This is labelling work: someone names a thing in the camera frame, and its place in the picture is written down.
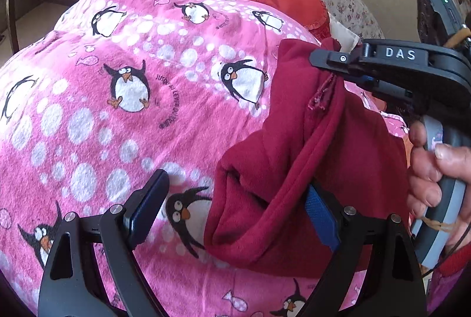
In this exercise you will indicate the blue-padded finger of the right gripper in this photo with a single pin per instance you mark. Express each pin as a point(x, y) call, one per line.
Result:
point(344, 64)

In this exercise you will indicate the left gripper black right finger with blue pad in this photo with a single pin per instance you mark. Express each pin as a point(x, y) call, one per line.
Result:
point(373, 270)

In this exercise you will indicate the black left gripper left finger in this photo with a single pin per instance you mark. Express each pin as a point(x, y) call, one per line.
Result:
point(71, 283)

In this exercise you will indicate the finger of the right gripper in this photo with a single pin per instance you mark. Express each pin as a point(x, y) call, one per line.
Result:
point(382, 89)

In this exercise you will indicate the dark red fleece garment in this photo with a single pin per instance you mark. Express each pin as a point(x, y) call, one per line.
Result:
point(316, 132)

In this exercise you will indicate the person's right hand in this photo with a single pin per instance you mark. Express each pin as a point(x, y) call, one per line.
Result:
point(427, 168)

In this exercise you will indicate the white small pillow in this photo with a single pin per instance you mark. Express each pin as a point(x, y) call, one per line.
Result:
point(347, 39)

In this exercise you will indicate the pink penguin blanket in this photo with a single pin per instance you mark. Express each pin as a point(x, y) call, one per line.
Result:
point(116, 91)

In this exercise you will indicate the black camera box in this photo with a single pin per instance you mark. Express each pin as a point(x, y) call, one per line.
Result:
point(437, 21)

